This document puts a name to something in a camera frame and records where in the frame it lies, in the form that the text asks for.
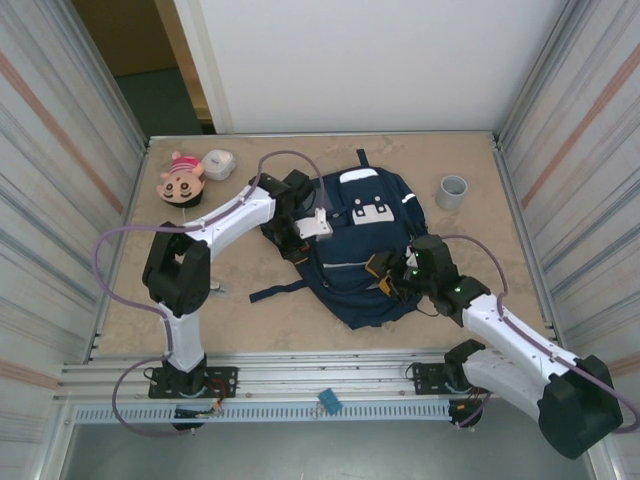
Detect navy blue backpack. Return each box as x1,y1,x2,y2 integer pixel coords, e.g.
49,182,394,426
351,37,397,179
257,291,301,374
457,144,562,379
248,148,431,331

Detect small white rounded case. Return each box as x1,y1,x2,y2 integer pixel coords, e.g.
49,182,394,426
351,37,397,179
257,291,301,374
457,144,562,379
202,148,238,182

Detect grey cup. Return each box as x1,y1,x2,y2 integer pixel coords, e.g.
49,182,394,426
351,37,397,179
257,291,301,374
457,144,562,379
437,174,469,210

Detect pink plush doll head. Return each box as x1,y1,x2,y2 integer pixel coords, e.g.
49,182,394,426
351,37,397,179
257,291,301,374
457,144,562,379
157,152,207,207

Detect blue binder clip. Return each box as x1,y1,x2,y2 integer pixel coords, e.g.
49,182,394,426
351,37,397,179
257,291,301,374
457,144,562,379
317,387,342,416

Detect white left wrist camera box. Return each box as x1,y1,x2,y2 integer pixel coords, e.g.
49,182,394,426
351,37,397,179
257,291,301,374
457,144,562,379
294,208,335,241

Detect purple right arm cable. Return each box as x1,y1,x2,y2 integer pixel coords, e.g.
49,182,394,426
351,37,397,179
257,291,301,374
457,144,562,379
439,232,640,434

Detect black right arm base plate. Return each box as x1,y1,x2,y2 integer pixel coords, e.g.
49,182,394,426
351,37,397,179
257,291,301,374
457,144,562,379
411,362,503,396

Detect aluminium frame rails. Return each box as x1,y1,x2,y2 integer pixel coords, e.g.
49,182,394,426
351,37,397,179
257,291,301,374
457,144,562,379
52,349,601,404

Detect black connector with red wires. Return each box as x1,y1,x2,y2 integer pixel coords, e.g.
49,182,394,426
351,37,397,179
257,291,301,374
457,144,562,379
173,378,234,422
447,382,487,429

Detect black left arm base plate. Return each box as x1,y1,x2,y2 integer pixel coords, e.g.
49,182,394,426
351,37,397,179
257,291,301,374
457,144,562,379
148,366,240,400

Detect white door frame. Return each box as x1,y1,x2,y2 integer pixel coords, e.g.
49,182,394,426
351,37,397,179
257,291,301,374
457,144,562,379
172,0,236,135

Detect white slotted cable duct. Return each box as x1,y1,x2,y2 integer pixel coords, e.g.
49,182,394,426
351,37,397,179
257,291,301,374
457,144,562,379
72,403,451,424

